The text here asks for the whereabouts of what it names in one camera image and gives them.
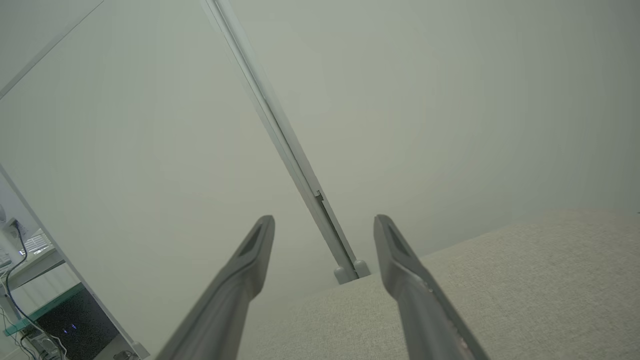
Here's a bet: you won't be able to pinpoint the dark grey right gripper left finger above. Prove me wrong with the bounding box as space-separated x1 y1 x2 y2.
155 215 276 360

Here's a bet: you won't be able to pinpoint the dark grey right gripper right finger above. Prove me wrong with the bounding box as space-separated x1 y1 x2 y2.
373 214 491 360

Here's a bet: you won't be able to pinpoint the black computer tower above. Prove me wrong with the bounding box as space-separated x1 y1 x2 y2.
35 286 121 360

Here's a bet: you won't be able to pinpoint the white partition panel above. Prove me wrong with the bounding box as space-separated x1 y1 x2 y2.
220 0 640 281
0 0 351 360

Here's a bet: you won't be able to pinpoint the green glass desk shelf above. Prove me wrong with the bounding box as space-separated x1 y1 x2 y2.
2 282 86 337

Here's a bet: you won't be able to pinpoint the white desk top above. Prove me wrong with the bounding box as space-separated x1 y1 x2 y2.
0 247 66 291

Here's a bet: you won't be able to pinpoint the white window blinds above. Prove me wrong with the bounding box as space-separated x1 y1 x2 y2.
20 229 53 256

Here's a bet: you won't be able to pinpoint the grey partition post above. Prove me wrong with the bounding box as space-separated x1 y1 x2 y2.
200 0 372 285

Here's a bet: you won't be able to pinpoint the black power cable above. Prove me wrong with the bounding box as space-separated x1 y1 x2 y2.
4 222 66 360

